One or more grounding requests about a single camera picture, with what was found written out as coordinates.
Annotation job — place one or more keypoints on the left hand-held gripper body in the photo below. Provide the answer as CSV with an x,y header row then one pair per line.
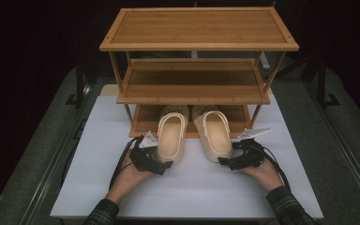
x,y
143,156

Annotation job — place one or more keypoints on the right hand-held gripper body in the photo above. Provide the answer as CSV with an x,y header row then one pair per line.
x,y
250,153

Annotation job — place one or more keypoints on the cream foam clog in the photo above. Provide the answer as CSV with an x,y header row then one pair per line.
x,y
215,139
170,139

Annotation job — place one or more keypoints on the wooden shoe rack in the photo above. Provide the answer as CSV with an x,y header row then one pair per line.
x,y
200,28

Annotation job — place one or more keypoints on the person's right hand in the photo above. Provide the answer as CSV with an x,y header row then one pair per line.
x,y
262,176

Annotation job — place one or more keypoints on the person's left hand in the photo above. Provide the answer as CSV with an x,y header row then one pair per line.
x,y
131,181

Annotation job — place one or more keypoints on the black metal stand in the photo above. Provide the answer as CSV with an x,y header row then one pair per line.
x,y
79,84
323,84

